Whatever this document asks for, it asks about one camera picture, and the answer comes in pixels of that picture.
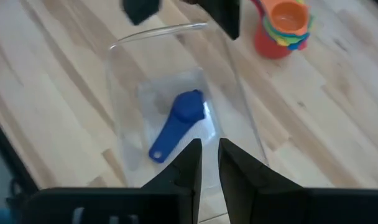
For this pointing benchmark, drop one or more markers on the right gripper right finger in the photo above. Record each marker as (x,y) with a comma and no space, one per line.
(254,193)

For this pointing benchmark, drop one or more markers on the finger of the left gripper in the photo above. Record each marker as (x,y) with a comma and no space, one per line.
(140,9)
(223,15)

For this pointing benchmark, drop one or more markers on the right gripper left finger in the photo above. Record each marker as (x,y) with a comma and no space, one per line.
(189,171)

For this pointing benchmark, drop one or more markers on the green measuring cup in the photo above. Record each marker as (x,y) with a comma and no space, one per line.
(271,32)

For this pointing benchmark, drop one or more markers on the red measuring cup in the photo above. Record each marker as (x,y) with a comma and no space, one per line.
(270,49)

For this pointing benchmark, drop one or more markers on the small dark blue measuring cup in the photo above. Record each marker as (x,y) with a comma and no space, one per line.
(186,109)

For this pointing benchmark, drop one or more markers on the orange measuring cup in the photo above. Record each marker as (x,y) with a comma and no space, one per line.
(288,18)

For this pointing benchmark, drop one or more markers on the yellow measuring cup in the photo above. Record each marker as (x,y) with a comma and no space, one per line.
(283,42)

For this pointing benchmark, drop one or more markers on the clear plastic basket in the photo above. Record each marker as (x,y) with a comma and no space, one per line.
(164,84)

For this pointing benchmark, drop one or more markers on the large blue measuring cup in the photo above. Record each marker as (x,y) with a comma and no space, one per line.
(296,46)

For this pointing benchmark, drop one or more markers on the light blue measuring cup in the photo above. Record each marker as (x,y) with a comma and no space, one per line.
(304,35)

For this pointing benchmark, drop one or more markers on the black metal table frame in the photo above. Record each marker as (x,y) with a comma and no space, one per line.
(8,149)

